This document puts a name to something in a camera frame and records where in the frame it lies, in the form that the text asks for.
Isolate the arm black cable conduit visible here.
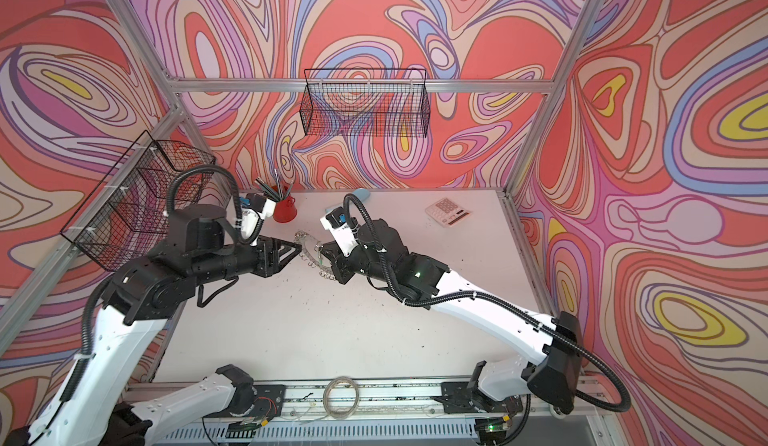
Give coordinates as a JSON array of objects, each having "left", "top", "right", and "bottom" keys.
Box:
[
  {"left": 166, "top": 164, "right": 244, "bottom": 231},
  {"left": 343, "top": 193, "right": 632, "bottom": 414}
]

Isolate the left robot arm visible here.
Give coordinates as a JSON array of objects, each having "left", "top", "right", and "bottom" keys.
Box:
[{"left": 5, "top": 204, "right": 302, "bottom": 445}]

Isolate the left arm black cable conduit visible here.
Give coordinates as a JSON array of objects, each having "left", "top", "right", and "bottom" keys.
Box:
[{"left": 166, "top": 164, "right": 244, "bottom": 231}]

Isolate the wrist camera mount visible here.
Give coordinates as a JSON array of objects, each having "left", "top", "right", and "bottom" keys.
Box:
[
  {"left": 320, "top": 206, "right": 359, "bottom": 257},
  {"left": 240, "top": 193, "right": 277, "bottom": 246}
]

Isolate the black wire basket left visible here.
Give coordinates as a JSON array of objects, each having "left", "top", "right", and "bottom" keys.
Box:
[{"left": 60, "top": 132, "right": 216, "bottom": 272}]

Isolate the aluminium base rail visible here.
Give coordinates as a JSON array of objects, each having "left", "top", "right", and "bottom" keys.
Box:
[{"left": 161, "top": 377, "right": 624, "bottom": 445}]

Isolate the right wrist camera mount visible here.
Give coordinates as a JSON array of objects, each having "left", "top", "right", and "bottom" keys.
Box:
[{"left": 320, "top": 206, "right": 359, "bottom": 257}]

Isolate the coiled clear cable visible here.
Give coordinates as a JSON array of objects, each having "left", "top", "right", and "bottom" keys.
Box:
[{"left": 322, "top": 375, "right": 362, "bottom": 421}]

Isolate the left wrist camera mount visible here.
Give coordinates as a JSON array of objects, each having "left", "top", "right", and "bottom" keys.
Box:
[{"left": 240, "top": 193, "right": 277, "bottom": 246}]

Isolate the aluminium frame post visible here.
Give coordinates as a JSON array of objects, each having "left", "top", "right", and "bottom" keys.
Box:
[{"left": 89, "top": 0, "right": 241, "bottom": 193}]

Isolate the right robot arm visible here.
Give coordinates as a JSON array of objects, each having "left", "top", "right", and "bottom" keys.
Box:
[{"left": 320, "top": 214, "right": 581, "bottom": 414}]

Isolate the red metal pencil bucket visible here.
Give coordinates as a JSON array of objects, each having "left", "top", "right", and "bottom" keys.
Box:
[{"left": 273, "top": 185, "right": 297, "bottom": 223}]

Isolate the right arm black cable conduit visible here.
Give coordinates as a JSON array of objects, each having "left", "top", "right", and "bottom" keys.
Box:
[{"left": 343, "top": 193, "right": 632, "bottom": 414}]

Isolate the light blue spatula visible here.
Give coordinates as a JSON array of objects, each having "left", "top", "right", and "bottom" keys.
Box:
[{"left": 352, "top": 188, "right": 371, "bottom": 202}]

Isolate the black wire basket back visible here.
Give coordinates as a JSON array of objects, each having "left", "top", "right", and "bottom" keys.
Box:
[{"left": 299, "top": 66, "right": 431, "bottom": 138}]

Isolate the black wire basket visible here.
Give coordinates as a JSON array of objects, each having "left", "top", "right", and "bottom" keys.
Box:
[
  {"left": 60, "top": 132, "right": 216, "bottom": 272},
  {"left": 299, "top": 66, "right": 431, "bottom": 138}
]

